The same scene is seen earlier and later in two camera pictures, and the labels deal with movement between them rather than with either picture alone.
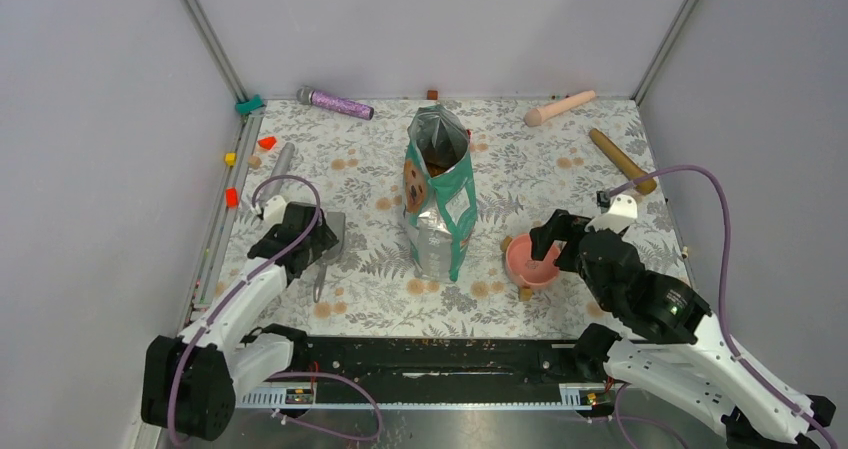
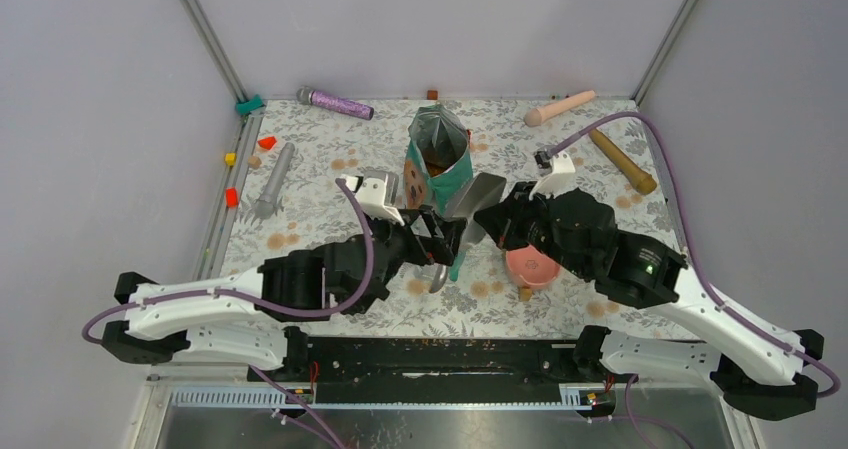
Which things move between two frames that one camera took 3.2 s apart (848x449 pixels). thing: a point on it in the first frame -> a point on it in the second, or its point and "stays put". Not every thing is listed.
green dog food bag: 440,195 stays put
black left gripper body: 320,242 -> 423,250
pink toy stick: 534,116 stays put
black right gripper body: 566,227 -> 527,220
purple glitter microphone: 307,95 stays put
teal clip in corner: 244,107 stays put
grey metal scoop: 337,223 -> 470,203
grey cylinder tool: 280,169 stays put
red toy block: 267,142 stays put
